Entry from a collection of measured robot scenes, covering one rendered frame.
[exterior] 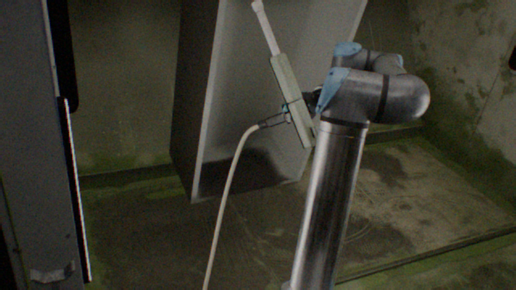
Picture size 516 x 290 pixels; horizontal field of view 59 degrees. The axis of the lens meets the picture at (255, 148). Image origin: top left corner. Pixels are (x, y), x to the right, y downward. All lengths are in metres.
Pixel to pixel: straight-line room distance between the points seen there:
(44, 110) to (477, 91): 2.95
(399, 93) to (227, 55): 1.17
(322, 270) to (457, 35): 2.76
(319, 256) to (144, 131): 1.98
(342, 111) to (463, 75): 2.63
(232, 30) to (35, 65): 1.07
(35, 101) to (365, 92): 0.77
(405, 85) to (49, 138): 0.86
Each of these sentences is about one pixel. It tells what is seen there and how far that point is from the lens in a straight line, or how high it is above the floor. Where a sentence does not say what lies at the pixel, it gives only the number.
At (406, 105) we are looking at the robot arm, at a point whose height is 1.40.
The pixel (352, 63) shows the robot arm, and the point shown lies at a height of 1.28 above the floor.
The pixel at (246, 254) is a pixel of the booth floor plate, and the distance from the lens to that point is 2.51.
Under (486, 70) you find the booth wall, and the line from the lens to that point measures 3.50.
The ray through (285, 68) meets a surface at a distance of 1.42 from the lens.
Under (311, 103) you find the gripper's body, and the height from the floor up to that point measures 1.17.
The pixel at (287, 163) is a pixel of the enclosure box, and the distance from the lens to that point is 2.44.
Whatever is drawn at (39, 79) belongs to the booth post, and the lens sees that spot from 1.16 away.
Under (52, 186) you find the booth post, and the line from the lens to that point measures 1.32.
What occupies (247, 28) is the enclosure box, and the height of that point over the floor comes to 1.22.
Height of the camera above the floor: 1.82
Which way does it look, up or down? 32 degrees down
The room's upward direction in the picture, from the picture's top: 7 degrees clockwise
